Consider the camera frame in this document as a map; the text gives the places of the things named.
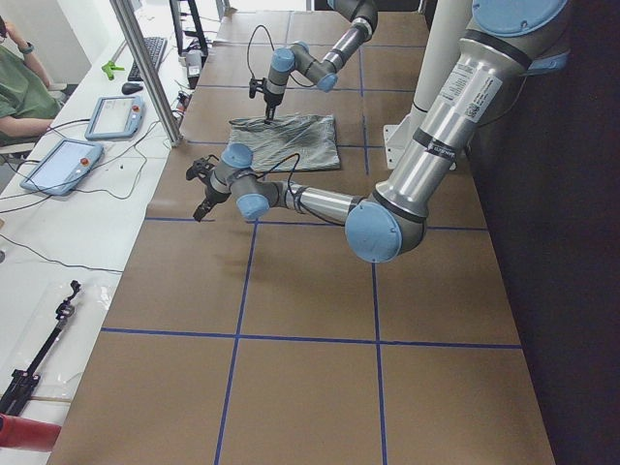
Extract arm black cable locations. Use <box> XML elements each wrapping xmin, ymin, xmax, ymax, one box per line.
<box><xmin>251</xmin><ymin>152</ymin><xmax>340</xmax><ymax>227</ymax></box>
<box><xmin>246</xmin><ymin>24</ymin><xmax>277</xmax><ymax>83</ymax></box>

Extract aluminium frame post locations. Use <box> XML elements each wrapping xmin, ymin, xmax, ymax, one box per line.
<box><xmin>109</xmin><ymin>0</ymin><xmax>182</xmax><ymax>147</ymax></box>

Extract seated person green shirt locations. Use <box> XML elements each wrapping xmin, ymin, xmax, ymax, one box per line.
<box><xmin>1</xmin><ymin>19</ymin><xmax>61</xmax><ymax>145</ymax></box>

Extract black tripod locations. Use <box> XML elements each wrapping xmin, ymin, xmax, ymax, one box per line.
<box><xmin>1</xmin><ymin>280</ymin><xmax>81</xmax><ymax>417</ymax></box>

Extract green plastic tool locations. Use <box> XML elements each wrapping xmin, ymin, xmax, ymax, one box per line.
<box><xmin>101</xmin><ymin>41</ymin><xmax>127</xmax><ymax>80</ymax></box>

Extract blue teach pendant tablet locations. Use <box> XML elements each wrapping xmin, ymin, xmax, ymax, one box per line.
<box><xmin>84</xmin><ymin>95</ymin><xmax>144</xmax><ymax>140</ymax></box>

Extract black keyboard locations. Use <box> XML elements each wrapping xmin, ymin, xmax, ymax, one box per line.
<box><xmin>127</xmin><ymin>36</ymin><xmax>169</xmax><ymax>82</ymax></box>

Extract black cable on white table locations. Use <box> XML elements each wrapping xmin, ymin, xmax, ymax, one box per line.
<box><xmin>0</xmin><ymin>120</ymin><xmax>171</xmax><ymax>275</ymax></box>

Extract brown paper table cover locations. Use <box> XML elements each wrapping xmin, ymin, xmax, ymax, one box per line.
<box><xmin>50</xmin><ymin>7</ymin><xmax>553</xmax><ymax>464</ymax></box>

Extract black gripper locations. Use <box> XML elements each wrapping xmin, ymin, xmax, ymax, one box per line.
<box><xmin>263</xmin><ymin>88</ymin><xmax>284</xmax><ymax>124</ymax></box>
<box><xmin>193</xmin><ymin>167</ymin><xmax>231</xmax><ymax>222</ymax></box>

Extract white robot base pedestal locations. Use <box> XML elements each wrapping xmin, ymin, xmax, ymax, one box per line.
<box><xmin>384</xmin><ymin>0</ymin><xmax>472</xmax><ymax>170</ymax></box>

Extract red cylinder object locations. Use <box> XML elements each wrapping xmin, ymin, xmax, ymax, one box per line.
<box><xmin>0</xmin><ymin>414</ymin><xmax>61</xmax><ymax>452</ymax></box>

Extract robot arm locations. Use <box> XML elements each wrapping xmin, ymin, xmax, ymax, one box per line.
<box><xmin>249</xmin><ymin>0</ymin><xmax>378</xmax><ymax>124</ymax></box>
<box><xmin>186</xmin><ymin>1</ymin><xmax>573</xmax><ymax>263</ymax></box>

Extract navy white striped polo shirt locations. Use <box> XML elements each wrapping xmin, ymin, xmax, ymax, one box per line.
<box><xmin>229</xmin><ymin>113</ymin><xmax>341</xmax><ymax>171</ymax></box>

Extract black computer mouse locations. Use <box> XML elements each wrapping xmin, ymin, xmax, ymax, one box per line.
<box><xmin>121</xmin><ymin>81</ymin><xmax>143</xmax><ymax>95</ymax></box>

